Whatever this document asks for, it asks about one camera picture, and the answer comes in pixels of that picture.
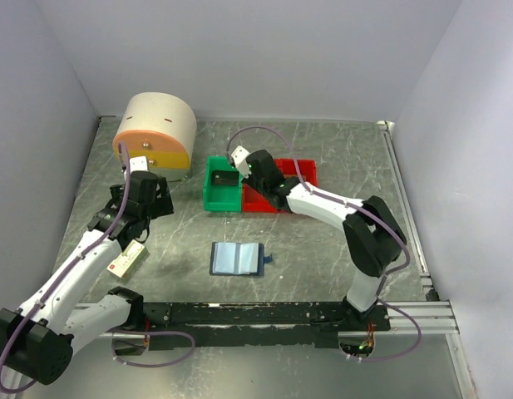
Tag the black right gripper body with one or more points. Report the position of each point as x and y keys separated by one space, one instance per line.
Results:
x=251 y=180

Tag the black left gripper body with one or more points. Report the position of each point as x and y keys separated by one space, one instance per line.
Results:
x=161 y=204

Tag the dark card with chip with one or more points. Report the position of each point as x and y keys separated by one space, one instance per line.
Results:
x=224 y=178

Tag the blue leather card holder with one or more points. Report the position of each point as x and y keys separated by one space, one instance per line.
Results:
x=238 y=259

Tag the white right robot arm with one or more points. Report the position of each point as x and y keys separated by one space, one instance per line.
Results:
x=374 y=238

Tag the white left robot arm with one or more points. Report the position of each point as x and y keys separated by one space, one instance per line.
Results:
x=40 y=337

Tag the red plastic double bin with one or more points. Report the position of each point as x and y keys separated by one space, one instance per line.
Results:
x=255 y=202

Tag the green plastic bin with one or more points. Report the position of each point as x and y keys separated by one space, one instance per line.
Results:
x=221 y=198

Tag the white small cardboard box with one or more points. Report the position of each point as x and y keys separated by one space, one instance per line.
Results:
x=122 y=265

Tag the cream round drawer cabinet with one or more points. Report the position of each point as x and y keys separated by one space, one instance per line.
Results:
x=162 y=128

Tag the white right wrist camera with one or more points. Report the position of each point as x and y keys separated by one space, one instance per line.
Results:
x=239 y=157

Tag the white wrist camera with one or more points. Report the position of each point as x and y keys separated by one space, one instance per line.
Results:
x=239 y=157
x=139 y=163

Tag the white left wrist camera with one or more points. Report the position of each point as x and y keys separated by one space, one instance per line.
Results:
x=139 y=163

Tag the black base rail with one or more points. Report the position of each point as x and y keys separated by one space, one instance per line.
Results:
x=318 y=324

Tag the aluminium frame rail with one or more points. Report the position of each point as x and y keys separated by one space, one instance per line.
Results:
x=435 y=318

